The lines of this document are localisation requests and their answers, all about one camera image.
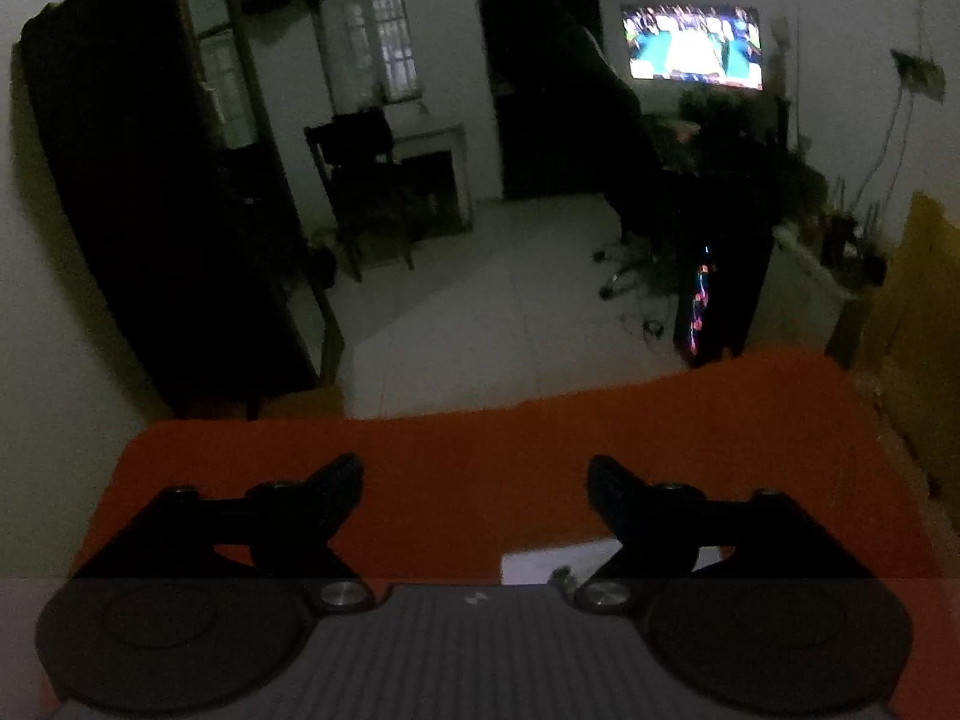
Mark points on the white fireplace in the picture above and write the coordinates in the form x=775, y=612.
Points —
x=442, y=165

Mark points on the black office chair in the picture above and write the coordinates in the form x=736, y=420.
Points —
x=607, y=135

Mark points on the orange blanket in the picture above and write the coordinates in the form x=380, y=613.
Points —
x=480, y=480

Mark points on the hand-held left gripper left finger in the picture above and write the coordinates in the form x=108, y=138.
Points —
x=335, y=481

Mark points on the white cardboard box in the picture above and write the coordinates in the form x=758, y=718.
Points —
x=532, y=562

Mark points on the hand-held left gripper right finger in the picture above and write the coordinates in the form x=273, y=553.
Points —
x=609, y=484

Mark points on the dark wooden wardrobe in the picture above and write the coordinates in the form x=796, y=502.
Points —
x=112, y=202

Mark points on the television screen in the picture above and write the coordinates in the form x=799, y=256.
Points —
x=694, y=45

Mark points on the wooden bed headboard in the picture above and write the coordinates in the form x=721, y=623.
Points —
x=919, y=315

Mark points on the clutter of plants and bottles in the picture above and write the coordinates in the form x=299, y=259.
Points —
x=840, y=225

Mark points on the dark computer desk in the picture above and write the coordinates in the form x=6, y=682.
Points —
x=735, y=187

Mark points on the barred window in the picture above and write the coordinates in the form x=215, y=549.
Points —
x=382, y=37

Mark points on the white cabinet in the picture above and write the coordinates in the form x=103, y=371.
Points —
x=810, y=292

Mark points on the computer tower with coloured lights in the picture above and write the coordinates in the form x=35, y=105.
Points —
x=701, y=300

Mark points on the dark wooden chair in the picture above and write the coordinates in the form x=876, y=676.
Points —
x=360, y=180

